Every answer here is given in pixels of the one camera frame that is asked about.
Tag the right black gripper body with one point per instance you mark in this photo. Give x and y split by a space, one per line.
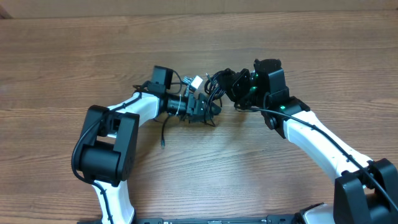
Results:
243 83

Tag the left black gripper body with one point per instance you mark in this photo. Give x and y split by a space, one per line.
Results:
191 109

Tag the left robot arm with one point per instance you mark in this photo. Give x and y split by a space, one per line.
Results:
103 156

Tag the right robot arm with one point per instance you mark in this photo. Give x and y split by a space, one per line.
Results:
365 191

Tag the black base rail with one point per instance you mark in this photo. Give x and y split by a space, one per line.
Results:
270 219

